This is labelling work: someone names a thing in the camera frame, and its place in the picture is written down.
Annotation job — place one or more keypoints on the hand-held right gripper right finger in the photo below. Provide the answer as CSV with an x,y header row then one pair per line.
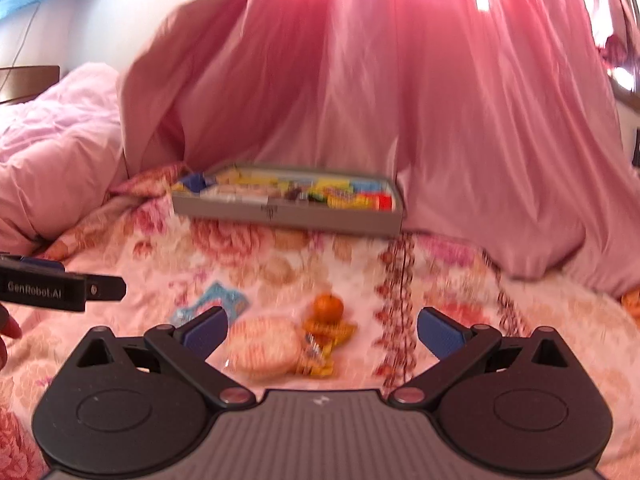
x,y
440,332

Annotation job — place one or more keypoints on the floral bed sheet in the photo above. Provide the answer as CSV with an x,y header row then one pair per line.
x,y
300,260

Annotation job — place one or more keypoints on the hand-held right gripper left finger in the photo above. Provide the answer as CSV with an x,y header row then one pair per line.
x,y
202,332

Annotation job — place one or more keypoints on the brown wooden headboard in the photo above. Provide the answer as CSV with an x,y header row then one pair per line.
x,y
30,82

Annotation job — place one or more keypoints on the grey cardboard box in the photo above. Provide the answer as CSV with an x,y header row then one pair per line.
x,y
300,221

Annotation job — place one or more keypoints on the orange tangerine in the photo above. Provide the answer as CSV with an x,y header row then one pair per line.
x,y
328,307

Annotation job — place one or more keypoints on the person's left hand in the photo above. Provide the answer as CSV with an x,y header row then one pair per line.
x,y
9,330

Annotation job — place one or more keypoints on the pink duvet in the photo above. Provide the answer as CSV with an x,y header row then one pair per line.
x,y
50,160

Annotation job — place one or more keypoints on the orange object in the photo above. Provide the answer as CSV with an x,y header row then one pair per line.
x,y
632,305

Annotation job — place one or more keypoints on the pink satin curtain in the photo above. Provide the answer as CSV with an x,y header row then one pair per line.
x,y
400,110

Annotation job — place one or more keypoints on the light blue snack packet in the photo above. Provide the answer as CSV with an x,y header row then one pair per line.
x,y
212,302

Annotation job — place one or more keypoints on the row of assorted snack packets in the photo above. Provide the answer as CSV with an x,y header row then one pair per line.
x,y
340,194

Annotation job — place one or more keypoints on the yellow snack packet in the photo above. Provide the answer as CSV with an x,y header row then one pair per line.
x,y
332,332
315,360

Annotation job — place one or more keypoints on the round white bun packet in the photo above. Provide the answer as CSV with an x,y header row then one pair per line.
x,y
263,345

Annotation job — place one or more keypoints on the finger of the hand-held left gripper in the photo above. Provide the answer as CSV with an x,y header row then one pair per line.
x,y
106,288
42,263

